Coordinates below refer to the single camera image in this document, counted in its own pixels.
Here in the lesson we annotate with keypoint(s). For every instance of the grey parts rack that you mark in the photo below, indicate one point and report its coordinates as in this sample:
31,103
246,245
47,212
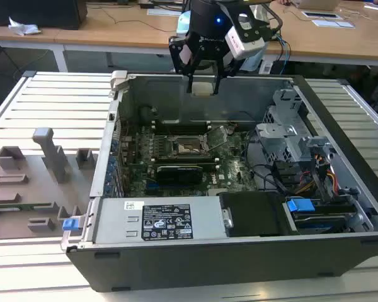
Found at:
34,195

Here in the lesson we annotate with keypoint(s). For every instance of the black box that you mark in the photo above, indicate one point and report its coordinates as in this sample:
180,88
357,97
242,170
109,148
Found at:
34,12

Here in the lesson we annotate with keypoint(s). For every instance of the black graphics card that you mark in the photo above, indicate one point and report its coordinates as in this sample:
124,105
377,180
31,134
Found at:
179,176

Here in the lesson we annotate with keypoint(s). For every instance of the black RAM slot row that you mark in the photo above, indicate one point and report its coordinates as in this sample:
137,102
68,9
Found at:
182,159
179,127

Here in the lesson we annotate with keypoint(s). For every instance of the white wrist camera black mount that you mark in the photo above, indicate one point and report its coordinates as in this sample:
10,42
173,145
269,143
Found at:
239,44

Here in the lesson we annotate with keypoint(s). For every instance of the silver square CPU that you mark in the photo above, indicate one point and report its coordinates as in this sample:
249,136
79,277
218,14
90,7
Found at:
203,89

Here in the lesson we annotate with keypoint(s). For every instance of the coin battery holder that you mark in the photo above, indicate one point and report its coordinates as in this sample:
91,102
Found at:
231,129

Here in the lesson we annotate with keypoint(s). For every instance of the black open PC case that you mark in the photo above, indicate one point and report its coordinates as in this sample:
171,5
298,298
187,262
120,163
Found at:
208,267

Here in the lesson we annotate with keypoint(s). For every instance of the CPU socket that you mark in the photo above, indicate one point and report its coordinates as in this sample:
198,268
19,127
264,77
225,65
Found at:
184,148

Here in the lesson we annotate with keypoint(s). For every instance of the hard disk in blue carrier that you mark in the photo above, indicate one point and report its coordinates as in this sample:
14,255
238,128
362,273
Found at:
300,206

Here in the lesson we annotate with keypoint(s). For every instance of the green motherboard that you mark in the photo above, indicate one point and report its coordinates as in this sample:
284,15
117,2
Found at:
230,176

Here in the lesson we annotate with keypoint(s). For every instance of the white paper sheet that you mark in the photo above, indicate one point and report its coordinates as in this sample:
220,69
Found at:
163,12

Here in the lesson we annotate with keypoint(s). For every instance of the silver hinge latch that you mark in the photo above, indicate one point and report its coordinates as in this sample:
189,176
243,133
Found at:
227,218

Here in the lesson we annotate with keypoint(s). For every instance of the small white device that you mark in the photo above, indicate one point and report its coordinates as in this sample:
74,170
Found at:
266,67

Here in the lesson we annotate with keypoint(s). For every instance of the blue expansion slot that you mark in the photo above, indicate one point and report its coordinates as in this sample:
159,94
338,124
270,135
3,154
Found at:
152,188

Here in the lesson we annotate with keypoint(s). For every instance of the green RAM stick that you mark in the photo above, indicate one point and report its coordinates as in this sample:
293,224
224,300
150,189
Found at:
25,206

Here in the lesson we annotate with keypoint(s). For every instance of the wooden desk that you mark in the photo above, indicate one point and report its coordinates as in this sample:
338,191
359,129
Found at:
113,34

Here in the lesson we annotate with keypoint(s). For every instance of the crumpled white paper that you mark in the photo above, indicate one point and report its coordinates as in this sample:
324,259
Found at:
22,27

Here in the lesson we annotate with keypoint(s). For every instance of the blue plastic latch tab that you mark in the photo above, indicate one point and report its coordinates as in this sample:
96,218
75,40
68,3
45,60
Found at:
70,225

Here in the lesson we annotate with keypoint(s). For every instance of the silver power supply unit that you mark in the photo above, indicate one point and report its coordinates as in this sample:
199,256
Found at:
119,220

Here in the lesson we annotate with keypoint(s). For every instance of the white paper sheets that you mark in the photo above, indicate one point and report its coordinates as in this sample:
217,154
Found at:
334,23

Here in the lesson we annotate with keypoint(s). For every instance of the black plastic shroud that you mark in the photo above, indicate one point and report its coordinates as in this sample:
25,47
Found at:
255,214

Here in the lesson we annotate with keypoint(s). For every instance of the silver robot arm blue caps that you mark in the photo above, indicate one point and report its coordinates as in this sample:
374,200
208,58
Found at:
250,64

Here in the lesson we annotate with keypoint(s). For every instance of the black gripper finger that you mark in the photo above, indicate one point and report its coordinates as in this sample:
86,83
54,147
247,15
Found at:
174,53
220,67

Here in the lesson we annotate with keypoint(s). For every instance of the metal drive cage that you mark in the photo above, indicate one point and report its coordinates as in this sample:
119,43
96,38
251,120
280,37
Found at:
277,138

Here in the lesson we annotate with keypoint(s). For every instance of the grey case release latch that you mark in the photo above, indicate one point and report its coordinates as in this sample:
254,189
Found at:
118,77

